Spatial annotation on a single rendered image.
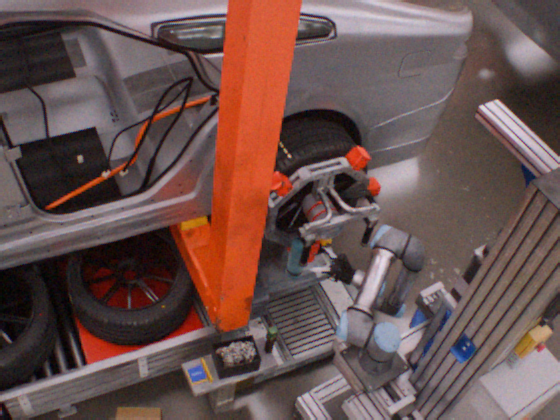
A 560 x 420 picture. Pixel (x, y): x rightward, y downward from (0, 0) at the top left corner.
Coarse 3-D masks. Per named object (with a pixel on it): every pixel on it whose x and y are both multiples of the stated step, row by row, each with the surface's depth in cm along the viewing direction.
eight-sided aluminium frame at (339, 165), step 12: (300, 168) 302; (312, 168) 304; (324, 168) 307; (336, 168) 305; (348, 168) 308; (300, 180) 300; (312, 180) 303; (360, 180) 321; (288, 192) 302; (276, 204) 305; (348, 204) 342; (360, 204) 338; (276, 216) 312; (264, 228) 322; (276, 228) 331; (276, 240) 328; (288, 240) 334
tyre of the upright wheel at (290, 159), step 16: (288, 128) 311; (304, 128) 311; (320, 128) 313; (336, 128) 320; (288, 144) 306; (304, 144) 305; (320, 144) 306; (336, 144) 308; (352, 144) 318; (288, 160) 302; (304, 160) 303
